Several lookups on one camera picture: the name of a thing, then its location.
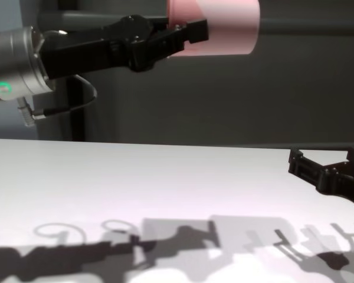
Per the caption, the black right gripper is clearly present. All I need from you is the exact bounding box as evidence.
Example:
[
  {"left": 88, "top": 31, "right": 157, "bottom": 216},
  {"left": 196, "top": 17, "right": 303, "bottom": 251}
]
[{"left": 288, "top": 146, "right": 354, "bottom": 212}]

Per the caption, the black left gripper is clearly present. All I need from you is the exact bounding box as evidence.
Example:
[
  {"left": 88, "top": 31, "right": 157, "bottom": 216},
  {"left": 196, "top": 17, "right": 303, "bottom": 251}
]
[{"left": 38, "top": 15, "right": 209, "bottom": 80}]

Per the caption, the pink plastic cup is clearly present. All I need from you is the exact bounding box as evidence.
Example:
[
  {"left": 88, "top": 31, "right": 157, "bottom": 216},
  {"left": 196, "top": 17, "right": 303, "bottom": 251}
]
[{"left": 166, "top": 0, "right": 261, "bottom": 57}]

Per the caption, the black slotted frame upright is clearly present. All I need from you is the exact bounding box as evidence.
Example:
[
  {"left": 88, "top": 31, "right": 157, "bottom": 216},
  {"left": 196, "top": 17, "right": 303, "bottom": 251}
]
[{"left": 63, "top": 77, "right": 86, "bottom": 142}]

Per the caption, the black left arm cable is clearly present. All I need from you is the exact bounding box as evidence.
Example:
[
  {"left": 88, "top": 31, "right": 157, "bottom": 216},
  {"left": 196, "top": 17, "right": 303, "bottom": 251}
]
[{"left": 17, "top": 75, "right": 98, "bottom": 127}]

